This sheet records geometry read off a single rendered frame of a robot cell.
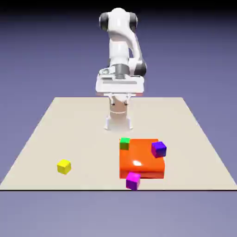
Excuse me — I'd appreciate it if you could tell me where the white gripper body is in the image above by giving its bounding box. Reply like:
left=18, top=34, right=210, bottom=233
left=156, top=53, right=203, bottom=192
left=95, top=74, right=145, bottom=97

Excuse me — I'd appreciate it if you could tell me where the small green cube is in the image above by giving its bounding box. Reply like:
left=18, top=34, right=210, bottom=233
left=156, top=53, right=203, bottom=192
left=119, top=137, right=131, bottom=151

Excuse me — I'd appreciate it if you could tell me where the small blue cube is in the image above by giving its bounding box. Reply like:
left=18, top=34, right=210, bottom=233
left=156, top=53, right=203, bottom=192
left=151, top=141, right=167, bottom=159

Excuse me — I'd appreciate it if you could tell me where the small magenta cube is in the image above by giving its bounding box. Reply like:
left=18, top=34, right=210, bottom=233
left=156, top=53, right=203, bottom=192
left=125, top=172, right=142, bottom=191

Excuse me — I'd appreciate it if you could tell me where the small yellow cube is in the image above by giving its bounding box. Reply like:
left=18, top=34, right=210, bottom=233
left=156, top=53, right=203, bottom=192
left=56, top=159, right=72, bottom=175

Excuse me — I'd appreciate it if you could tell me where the large orange box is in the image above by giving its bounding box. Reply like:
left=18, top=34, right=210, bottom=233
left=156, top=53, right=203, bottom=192
left=119, top=138, right=166, bottom=180

